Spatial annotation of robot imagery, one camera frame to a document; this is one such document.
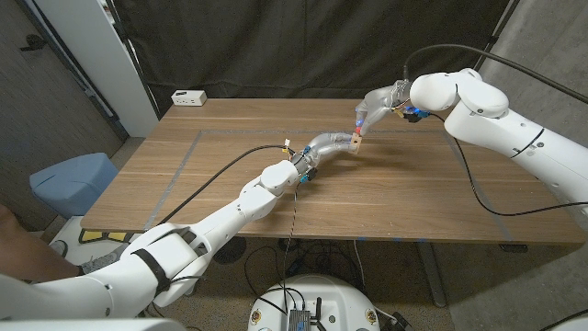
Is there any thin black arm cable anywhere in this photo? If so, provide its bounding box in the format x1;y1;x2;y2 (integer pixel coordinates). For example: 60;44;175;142
430;113;588;217
151;183;300;323

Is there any black floor cable bundle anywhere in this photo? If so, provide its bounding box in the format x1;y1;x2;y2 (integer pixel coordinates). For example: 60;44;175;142
243;237;367;300

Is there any black door handle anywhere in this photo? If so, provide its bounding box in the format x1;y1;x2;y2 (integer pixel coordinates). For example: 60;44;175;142
19;33;47;51

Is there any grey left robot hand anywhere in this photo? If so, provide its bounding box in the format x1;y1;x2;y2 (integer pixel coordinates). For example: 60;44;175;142
292;131;362;177

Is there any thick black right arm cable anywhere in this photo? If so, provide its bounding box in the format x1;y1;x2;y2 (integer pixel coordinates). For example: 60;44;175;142
402;43;588;105

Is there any black round floor fan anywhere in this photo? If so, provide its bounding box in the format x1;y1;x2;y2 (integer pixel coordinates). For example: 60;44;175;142
214;235;247;265

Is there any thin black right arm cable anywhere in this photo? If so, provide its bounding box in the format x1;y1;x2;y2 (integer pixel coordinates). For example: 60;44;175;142
430;113;588;217

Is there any white power strip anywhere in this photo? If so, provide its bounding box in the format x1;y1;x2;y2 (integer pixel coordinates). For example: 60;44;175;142
171;89;208;108

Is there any person's bare leg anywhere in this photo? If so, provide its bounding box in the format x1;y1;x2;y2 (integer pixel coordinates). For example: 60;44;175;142
0;204;82;282

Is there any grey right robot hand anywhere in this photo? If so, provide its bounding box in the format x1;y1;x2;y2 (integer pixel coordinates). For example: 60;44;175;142
354;79;413;138

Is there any black backdrop curtain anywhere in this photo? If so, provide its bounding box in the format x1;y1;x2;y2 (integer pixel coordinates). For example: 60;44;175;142
112;0;512;119

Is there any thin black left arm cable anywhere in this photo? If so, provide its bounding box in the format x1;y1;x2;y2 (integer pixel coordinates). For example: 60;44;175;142
151;183;300;323

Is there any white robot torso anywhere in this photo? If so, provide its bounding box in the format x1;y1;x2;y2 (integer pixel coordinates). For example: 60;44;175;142
247;274;381;331

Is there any white floor cable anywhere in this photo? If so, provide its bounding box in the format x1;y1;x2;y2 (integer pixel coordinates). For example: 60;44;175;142
352;239;368;295

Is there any white floor board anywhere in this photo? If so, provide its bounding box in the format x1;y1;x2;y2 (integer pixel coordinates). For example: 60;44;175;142
48;215;139;258

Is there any grey finned module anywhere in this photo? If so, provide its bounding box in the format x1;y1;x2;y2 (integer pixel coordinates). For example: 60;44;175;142
288;308;311;331

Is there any blue stool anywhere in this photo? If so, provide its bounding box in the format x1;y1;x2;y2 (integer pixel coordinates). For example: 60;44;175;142
28;152;119;220

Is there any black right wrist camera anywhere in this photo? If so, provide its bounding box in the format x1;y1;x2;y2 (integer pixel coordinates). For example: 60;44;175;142
402;106;432;124

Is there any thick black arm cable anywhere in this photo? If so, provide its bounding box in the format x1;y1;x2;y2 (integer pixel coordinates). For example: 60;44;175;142
402;43;588;105
158;144;295;225

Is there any grey table leg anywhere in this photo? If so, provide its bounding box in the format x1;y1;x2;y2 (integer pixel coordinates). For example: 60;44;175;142
415;242;447;308

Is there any black backdrop stand pole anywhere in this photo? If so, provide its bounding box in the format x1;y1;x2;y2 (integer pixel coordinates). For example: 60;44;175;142
103;0;162;120
472;0;523;73

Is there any yellow black floor marker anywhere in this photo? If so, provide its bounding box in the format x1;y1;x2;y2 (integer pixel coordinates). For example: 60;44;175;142
77;229;137;244

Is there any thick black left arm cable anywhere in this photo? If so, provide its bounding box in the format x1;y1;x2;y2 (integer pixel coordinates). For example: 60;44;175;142
158;144;295;225

